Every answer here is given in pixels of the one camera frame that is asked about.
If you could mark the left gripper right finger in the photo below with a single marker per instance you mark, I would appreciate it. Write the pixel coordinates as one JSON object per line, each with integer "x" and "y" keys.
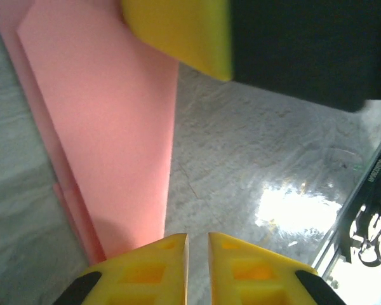
{"x": 251, "y": 282}

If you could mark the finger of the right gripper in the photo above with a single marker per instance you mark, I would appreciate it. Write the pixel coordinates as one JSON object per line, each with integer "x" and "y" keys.
{"x": 289, "y": 41}

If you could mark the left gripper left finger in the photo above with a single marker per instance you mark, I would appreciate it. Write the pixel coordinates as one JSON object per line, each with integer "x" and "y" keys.
{"x": 146, "y": 279}

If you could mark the aluminium mounting rail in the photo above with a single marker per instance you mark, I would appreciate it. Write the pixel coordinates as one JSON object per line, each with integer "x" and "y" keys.
{"x": 330, "y": 276}

